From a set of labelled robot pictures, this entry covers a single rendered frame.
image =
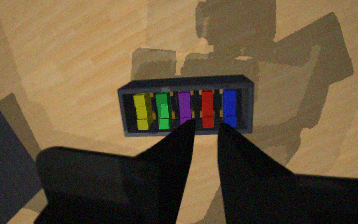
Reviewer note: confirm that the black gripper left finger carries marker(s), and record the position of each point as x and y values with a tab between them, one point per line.
151	182

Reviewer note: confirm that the green fuse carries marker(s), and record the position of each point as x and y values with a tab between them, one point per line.
164	110

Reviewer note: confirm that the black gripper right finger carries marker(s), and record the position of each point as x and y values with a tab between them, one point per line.
256	189

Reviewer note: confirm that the red fuse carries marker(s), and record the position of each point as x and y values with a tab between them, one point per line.
207	108

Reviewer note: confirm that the violet blade fuse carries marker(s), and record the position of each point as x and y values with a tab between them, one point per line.
185	106

